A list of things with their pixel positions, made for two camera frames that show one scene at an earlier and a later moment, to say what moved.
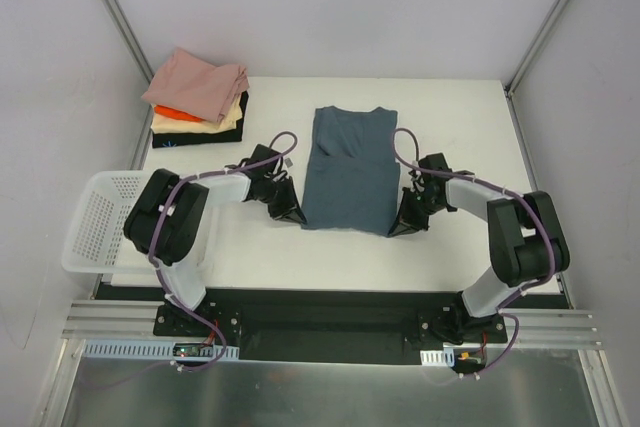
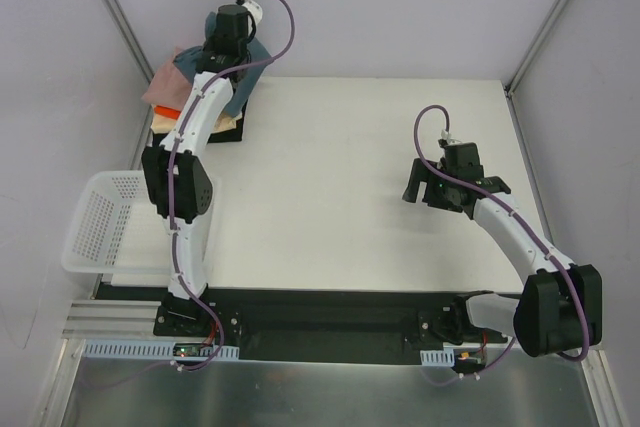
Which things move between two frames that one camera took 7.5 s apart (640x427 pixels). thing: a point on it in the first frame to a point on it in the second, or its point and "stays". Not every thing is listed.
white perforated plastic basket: x=98 y=243 stays
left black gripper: x=279 y=194 to x=215 y=63
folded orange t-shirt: x=172 y=113 stays
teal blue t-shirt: x=352 y=179 to x=189 y=56
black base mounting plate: x=327 y=325 stays
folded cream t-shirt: x=164 y=124 stays
